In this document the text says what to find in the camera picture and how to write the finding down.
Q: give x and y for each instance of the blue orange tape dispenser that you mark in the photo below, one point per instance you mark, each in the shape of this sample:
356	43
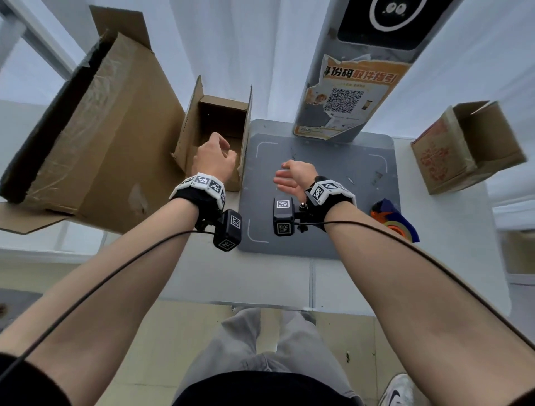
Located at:
395	228
388	207

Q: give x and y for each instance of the cardboard box black print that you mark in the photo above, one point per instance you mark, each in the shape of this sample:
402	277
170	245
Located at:
188	138

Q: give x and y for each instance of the grey scanner kiosk with poster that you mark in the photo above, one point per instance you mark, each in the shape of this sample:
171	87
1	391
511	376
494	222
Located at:
355	79

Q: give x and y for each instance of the black shirt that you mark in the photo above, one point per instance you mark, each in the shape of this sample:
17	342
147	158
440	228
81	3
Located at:
259	391

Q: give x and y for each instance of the grey scanning mat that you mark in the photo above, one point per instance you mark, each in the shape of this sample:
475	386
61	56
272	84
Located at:
334	167

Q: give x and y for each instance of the grey printed floor mat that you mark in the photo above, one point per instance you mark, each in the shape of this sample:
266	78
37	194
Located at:
16	305

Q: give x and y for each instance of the person's left forearm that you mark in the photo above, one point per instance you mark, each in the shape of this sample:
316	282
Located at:
92	301

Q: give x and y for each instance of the person's left hand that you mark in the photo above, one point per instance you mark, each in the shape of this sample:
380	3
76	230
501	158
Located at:
213	159

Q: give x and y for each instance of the large cardboard box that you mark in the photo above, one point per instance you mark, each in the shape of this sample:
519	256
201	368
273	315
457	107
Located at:
125	146

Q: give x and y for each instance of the white metal frame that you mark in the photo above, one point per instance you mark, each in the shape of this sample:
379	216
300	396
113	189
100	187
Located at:
29	29

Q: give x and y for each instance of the person's right forearm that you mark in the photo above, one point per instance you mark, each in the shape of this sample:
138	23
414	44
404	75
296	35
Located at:
426	309

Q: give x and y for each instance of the person's right hand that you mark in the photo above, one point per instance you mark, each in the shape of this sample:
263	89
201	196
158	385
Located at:
299	175

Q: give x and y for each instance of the white sneaker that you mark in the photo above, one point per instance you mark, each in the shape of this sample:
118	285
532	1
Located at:
397	393

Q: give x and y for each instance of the red print cardboard box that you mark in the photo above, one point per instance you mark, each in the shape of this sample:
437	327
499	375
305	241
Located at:
443	154

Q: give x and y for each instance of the grey trousers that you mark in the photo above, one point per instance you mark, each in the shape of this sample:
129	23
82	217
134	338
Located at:
234	347

